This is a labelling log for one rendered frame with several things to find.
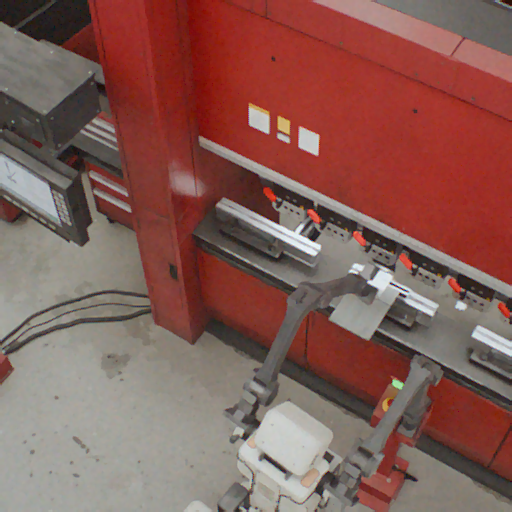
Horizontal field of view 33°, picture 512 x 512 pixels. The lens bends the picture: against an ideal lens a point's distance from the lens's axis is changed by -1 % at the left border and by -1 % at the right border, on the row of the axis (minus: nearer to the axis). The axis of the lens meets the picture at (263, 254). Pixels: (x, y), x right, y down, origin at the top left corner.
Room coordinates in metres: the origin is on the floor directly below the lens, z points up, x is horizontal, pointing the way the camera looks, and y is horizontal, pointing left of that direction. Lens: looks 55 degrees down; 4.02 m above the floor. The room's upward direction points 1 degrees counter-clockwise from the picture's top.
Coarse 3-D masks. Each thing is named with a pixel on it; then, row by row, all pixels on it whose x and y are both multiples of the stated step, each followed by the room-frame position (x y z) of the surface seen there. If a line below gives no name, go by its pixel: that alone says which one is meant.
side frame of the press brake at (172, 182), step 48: (96, 0) 2.35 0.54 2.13; (144, 0) 2.23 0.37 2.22; (144, 48) 2.25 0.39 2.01; (144, 96) 2.27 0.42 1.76; (192, 96) 2.39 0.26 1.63; (144, 144) 2.29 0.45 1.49; (192, 144) 2.37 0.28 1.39; (144, 192) 2.31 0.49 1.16; (192, 192) 2.35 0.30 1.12; (240, 192) 2.64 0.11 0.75; (144, 240) 2.34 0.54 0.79; (192, 240) 2.31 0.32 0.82; (192, 288) 2.28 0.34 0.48; (192, 336) 2.24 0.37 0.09
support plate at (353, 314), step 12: (348, 300) 1.88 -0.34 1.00; (360, 300) 1.88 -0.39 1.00; (384, 300) 1.87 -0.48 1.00; (336, 312) 1.82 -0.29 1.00; (348, 312) 1.82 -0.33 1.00; (360, 312) 1.82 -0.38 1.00; (372, 312) 1.82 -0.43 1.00; (384, 312) 1.82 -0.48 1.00; (348, 324) 1.77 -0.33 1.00; (360, 324) 1.76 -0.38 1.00; (372, 324) 1.76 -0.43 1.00; (360, 336) 1.71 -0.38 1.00
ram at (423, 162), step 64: (192, 0) 2.39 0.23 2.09; (192, 64) 2.40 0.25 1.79; (256, 64) 2.25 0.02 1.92; (320, 64) 2.12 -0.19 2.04; (256, 128) 2.26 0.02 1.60; (320, 128) 2.11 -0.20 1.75; (384, 128) 1.98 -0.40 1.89; (448, 128) 1.87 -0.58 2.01; (320, 192) 2.10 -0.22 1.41; (384, 192) 1.96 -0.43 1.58; (448, 192) 1.84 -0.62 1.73
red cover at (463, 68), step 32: (256, 0) 2.23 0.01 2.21; (288, 0) 2.17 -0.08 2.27; (320, 0) 2.12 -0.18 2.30; (352, 0) 2.12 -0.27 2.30; (320, 32) 2.10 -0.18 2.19; (352, 32) 2.05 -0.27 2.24; (384, 32) 1.99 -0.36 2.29; (416, 32) 1.98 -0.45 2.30; (448, 32) 1.98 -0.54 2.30; (384, 64) 1.98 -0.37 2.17; (416, 64) 1.93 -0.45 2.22; (448, 64) 1.87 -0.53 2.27; (480, 64) 1.84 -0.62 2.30; (480, 96) 1.81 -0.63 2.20
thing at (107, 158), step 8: (80, 136) 2.59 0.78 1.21; (88, 136) 2.59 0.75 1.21; (72, 144) 2.54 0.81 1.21; (80, 144) 2.54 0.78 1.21; (88, 144) 2.54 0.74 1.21; (96, 144) 2.54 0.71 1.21; (48, 152) 2.50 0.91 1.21; (56, 152) 2.50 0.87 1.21; (64, 152) 2.55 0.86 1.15; (72, 152) 2.55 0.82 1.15; (80, 152) 2.55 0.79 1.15; (88, 152) 2.50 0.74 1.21; (96, 152) 2.49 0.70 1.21; (104, 152) 2.49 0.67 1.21; (112, 152) 2.49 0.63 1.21; (64, 160) 2.51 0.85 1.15; (88, 160) 2.50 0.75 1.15; (96, 160) 2.50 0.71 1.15; (104, 160) 2.45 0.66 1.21; (112, 160) 2.45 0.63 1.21; (120, 160) 2.45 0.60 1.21; (104, 168) 2.46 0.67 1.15; (112, 168) 2.46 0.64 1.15; (120, 168) 2.40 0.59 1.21; (120, 176) 2.41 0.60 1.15
